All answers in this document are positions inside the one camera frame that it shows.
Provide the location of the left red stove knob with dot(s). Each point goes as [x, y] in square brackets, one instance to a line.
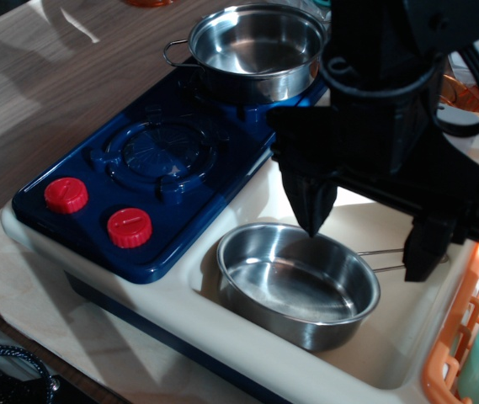
[66, 195]

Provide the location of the orange translucent plastic toy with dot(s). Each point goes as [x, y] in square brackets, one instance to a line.
[457, 94]

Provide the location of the steel pot with loop handles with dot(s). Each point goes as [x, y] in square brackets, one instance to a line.
[258, 53]

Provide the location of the red stove knob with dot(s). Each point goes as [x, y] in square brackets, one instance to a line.
[66, 195]
[129, 228]

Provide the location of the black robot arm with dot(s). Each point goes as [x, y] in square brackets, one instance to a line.
[398, 50]

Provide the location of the grey toy faucet base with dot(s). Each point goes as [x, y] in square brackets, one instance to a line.
[454, 116]

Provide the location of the dark blue toy stove top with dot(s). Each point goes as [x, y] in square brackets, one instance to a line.
[176, 153]

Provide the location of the right red stove knob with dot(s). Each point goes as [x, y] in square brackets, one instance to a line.
[129, 228]

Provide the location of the orange plastic dish rack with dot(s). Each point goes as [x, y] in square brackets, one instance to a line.
[450, 349]

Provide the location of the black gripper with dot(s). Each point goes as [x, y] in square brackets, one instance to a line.
[392, 151]

